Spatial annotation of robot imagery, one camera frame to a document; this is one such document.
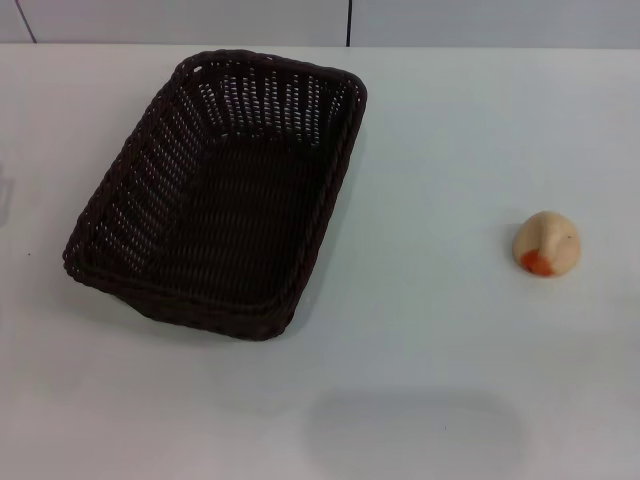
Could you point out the beige bun with orange spot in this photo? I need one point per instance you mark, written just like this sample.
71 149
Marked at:
547 242

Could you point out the black woven plastic basket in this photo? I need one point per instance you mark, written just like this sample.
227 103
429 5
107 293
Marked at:
225 215

